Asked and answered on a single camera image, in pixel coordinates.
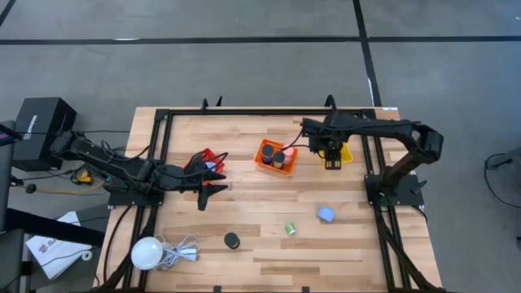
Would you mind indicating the white and blue wall charger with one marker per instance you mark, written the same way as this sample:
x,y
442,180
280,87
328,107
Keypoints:
x,y
210,165

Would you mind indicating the black table clamp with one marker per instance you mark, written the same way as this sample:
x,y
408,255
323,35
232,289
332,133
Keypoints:
x,y
217,289
330,101
305,289
219,101
204,105

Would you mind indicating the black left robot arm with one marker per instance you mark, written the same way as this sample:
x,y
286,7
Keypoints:
x,y
122,167

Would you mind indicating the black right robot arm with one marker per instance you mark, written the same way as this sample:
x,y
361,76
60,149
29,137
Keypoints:
x,y
378,126

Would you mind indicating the black metal stand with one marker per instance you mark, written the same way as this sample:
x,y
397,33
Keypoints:
x,y
53,228

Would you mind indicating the black hourglass with blue sand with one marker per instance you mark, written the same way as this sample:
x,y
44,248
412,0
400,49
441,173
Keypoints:
x,y
267,151

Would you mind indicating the white paper bag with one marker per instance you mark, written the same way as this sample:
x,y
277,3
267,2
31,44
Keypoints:
x,y
53,252

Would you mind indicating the pink hourglass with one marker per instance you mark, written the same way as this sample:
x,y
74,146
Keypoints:
x,y
289,152

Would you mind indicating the yellow plastic basket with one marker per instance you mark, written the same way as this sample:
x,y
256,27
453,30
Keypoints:
x,y
347,154

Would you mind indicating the white dome lamp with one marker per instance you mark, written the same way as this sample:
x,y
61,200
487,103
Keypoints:
x,y
146,253

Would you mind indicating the light blue cube charger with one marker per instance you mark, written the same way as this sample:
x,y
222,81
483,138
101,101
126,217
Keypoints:
x,y
326,213

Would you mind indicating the black round knob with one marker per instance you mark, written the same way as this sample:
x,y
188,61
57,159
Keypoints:
x,y
30,188

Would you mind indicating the black capped hourglass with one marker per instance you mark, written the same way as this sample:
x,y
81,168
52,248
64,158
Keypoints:
x,y
231,239

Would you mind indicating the red plastic basket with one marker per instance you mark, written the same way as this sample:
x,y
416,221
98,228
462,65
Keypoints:
x,y
209,154

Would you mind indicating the black cardboard box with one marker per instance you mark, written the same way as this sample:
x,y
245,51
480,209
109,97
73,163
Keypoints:
x,y
36,122

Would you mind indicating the black hourglass with yellow sand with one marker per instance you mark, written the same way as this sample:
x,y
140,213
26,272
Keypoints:
x,y
278,156

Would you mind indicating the black table frame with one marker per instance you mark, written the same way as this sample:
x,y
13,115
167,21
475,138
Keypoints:
x,y
264,111

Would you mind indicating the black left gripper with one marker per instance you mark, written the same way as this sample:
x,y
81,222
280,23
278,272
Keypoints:
x,y
191,177

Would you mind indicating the green wall charger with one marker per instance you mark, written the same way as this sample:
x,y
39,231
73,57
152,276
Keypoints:
x,y
290,229

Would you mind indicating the white label sticker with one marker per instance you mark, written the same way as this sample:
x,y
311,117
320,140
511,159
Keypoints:
x,y
390,108

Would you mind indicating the yellow connector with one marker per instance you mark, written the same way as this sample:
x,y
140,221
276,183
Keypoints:
x,y
84,177

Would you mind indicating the orange plastic basket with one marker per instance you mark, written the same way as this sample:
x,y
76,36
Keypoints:
x,y
260,160

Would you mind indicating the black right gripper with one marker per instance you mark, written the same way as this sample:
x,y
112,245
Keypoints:
x,y
327,142

